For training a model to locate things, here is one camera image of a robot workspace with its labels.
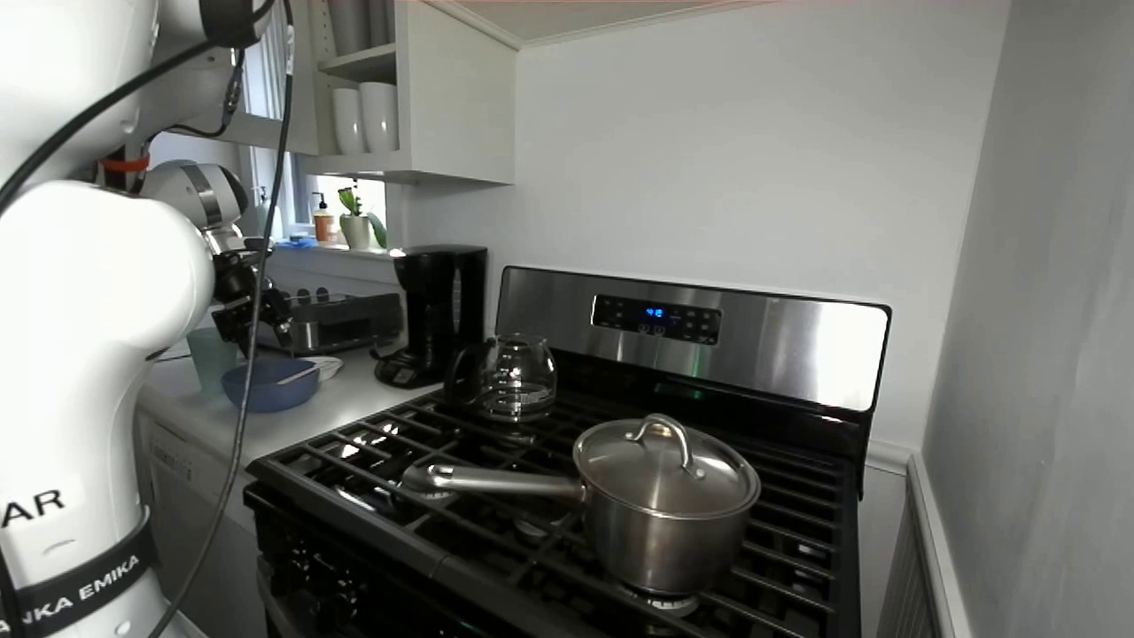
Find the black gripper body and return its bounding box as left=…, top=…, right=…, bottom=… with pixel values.
left=212, top=248, right=301, bottom=357

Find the blue bowl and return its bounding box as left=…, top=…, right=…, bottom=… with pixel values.
left=219, top=356, right=326, bottom=417

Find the metal dish rack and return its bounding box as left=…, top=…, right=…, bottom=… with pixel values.
left=261, top=284, right=407, bottom=357

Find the teal cup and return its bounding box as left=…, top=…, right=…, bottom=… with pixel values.
left=185, top=326, right=249, bottom=400

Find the orange soap bottle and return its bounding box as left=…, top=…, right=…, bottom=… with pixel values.
left=307, top=192, right=336, bottom=248

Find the potted orchid plant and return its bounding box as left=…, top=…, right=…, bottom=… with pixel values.
left=333, top=180, right=393, bottom=257

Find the black coffee maker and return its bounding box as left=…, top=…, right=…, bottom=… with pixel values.
left=391, top=240, right=492, bottom=391

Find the white ceramic mug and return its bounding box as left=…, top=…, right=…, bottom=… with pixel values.
left=326, top=83, right=367, bottom=161
left=355, top=78, right=404, bottom=161

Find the stainless steel pan lid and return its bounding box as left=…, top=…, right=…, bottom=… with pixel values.
left=571, top=413, right=766, bottom=521

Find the stainless steel gas stove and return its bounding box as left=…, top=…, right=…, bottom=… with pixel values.
left=241, top=264, right=897, bottom=638

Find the stainless steel saucepan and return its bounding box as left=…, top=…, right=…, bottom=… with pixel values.
left=395, top=459, right=766, bottom=600

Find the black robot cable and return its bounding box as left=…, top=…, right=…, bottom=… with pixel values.
left=0, top=0, right=301, bottom=638

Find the black coffee maker cord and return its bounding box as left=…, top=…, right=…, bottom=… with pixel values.
left=367, top=345, right=431, bottom=395

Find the glass kettle with black handle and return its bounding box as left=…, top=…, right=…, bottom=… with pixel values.
left=446, top=332, right=562, bottom=429

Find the white wall cabinet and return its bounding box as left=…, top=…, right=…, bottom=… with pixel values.
left=285, top=0, right=521, bottom=192

